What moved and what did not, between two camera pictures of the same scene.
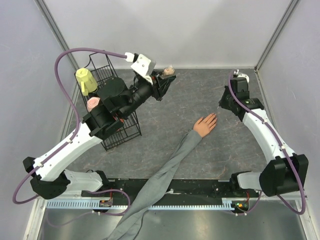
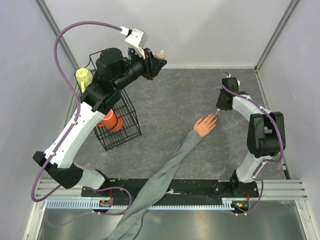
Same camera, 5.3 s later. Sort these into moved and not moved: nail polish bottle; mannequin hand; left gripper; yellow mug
Moved: left gripper; nail polish bottle
Not moved: yellow mug; mannequin hand
